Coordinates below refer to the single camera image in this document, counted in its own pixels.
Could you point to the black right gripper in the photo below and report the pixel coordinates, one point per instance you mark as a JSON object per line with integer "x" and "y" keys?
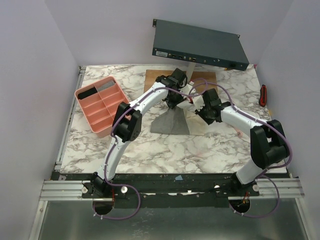
{"x": 201, "y": 111}

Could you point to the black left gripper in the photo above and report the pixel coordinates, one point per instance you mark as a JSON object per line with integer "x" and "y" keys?
{"x": 172, "y": 104}

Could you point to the grey cream underwear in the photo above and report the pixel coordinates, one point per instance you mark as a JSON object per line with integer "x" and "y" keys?
{"x": 178, "y": 121}

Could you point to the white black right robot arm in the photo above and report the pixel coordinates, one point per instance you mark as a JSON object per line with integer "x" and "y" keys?
{"x": 268, "y": 144}

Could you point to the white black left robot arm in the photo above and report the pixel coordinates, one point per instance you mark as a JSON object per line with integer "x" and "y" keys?
{"x": 127, "y": 124}

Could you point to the wooden base board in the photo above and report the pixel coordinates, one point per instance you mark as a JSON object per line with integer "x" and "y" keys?
{"x": 210, "y": 82}

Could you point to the metal support stand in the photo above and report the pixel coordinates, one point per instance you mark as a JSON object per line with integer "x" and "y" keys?
{"x": 190, "y": 70}

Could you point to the red black utility knife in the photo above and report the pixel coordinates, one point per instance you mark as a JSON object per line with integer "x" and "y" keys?
{"x": 263, "y": 96}

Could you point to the blue-grey rack network device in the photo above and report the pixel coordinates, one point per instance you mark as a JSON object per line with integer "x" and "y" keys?
{"x": 198, "y": 45}

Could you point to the grey striped item in tray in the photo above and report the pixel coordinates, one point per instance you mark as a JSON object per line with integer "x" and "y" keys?
{"x": 106, "y": 85}

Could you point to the pink compartment organizer tray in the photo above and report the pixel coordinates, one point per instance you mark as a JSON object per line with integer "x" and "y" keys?
{"x": 100, "y": 108}

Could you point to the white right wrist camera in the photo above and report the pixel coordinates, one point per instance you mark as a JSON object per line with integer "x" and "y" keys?
{"x": 198, "y": 103}

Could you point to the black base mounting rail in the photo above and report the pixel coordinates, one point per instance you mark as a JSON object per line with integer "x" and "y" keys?
{"x": 131, "y": 190}

